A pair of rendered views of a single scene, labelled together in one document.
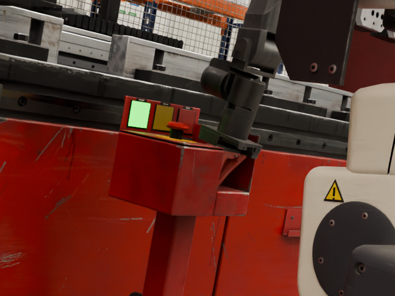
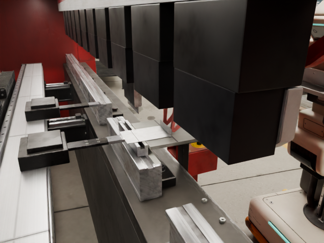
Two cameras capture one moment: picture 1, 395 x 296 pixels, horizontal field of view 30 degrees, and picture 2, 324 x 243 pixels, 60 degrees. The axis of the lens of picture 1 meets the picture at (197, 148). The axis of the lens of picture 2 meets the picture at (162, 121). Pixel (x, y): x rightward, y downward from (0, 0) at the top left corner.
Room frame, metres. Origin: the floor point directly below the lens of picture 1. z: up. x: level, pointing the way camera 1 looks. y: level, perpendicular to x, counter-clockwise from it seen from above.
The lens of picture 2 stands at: (0.95, 1.13, 1.33)
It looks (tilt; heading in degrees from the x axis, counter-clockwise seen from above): 21 degrees down; 295
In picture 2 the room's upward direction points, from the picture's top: straight up
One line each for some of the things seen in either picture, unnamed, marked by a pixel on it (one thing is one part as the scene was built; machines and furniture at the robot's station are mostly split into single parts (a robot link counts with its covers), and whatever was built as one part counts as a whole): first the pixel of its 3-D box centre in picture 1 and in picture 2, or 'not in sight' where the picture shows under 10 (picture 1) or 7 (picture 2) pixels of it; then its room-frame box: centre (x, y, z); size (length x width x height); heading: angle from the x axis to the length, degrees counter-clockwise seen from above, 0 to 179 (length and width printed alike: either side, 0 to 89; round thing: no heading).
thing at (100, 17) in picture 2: not in sight; (114, 36); (1.46, 0.38, 1.26); 0.15 x 0.09 x 0.17; 137
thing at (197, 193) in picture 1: (186, 157); (191, 146); (1.31, 0.02, 0.75); 0.20 x 0.16 x 0.18; 139
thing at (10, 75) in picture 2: (124, 33); (4, 82); (2.17, 0.27, 1.02); 0.44 x 0.06 x 0.04; 137
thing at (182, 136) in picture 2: not in sight; (180, 128); (1.23, 0.39, 1.00); 0.26 x 0.18 x 0.01; 47
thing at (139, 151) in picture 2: not in sight; (131, 136); (1.35, 0.48, 0.99); 0.20 x 0.03 x 0.03; 137
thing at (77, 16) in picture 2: not in sight; (86, 27); (1.89, -0.03, 1.26); 0.15 x 0.09 x 0.17; 137
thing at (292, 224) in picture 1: (303, 222); not in sight; (1.97, -0.32, 0.59); 0.15 x 0.02 x 0.07; 137
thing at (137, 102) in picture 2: not in sight; (132, 91); (1.33, 0.50, 1.13); 0.10 x 0.02 x 0.10; 137
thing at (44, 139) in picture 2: not in sight; (74, 142); (1.43, 0.63, 1.01); 0.26 x 0.12 x 0.05; 47
